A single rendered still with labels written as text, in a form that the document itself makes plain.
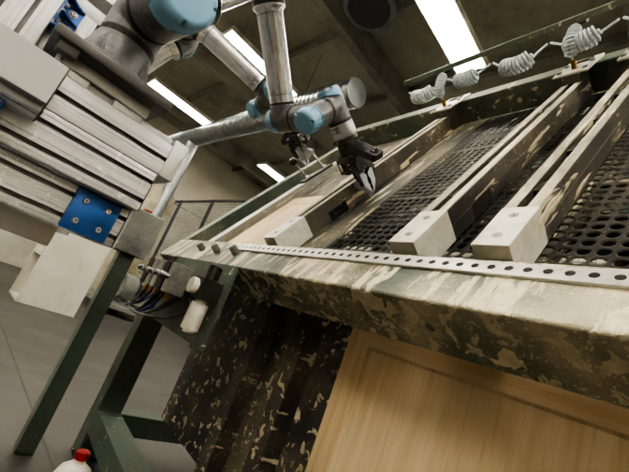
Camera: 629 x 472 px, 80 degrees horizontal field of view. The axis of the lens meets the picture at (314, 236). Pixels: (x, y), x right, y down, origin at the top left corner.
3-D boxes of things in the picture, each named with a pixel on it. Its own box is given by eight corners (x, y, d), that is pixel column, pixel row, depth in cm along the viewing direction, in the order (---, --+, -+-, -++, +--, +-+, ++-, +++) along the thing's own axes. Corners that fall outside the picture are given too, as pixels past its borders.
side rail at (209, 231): (195, 259, 174) (182, 239, 170) (347, 161, 231) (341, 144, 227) (199, 259, 169) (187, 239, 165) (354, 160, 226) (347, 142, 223)
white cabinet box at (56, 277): (8, 291, 432) (97, 140, 485) (63, 306, 469) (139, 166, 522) (14, 301, 389) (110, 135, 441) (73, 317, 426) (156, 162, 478)
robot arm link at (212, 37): (185, -19, 131) (291, 84, 144) (182, 2, 141) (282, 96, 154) (163, 0, 127) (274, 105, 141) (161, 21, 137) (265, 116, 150)
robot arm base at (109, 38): (76, 42, 69) (103, 2, 72) (60, 64, 80) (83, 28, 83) (151, 96, 79) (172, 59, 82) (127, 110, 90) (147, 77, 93)
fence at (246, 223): (210, 250, 152) (205, 242, 151) (357, 155, 202) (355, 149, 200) (215, 251, 148) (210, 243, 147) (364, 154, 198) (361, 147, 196)
